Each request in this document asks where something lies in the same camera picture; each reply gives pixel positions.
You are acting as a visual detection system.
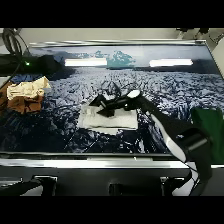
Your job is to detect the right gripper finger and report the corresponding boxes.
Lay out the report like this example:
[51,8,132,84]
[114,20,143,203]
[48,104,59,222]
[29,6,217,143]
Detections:
[88,94,108,108]
[96,107,116,119]

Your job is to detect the green garment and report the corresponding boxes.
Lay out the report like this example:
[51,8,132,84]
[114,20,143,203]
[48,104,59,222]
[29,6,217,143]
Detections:
[190,106,224,165]

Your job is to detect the blue garment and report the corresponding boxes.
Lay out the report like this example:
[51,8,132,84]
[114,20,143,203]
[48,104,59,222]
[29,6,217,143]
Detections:
[9,73,45,85]

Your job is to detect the brown garment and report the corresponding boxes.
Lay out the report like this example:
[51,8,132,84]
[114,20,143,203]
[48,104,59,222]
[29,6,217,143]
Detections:
[0,82,46,116]

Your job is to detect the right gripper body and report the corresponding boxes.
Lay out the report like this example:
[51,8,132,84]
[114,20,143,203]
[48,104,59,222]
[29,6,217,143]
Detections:
[104,94,130,114]

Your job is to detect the cream garment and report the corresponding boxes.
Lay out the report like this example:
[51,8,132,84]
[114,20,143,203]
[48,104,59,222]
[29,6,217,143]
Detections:
[6,76,52,101]

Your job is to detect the white garment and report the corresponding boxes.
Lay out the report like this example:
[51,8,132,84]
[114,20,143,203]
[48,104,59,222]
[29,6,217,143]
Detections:
[78,102,140,132]

